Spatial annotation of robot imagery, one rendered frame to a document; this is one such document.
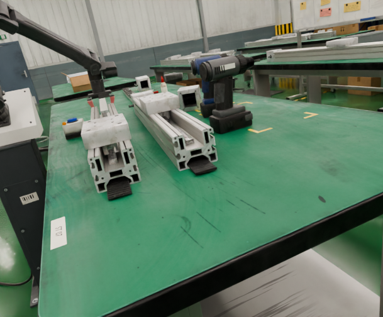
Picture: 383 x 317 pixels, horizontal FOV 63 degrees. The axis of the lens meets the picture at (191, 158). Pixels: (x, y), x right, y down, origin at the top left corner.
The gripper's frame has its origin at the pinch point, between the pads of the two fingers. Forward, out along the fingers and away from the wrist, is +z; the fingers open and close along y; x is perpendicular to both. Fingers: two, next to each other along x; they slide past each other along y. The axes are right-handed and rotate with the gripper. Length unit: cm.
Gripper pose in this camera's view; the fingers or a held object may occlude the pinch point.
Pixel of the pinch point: (104, 111)
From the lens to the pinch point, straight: 154.1
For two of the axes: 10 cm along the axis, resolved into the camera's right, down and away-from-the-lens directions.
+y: 9.4, -2.5, 2.3
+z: 1.6, 9.3, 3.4
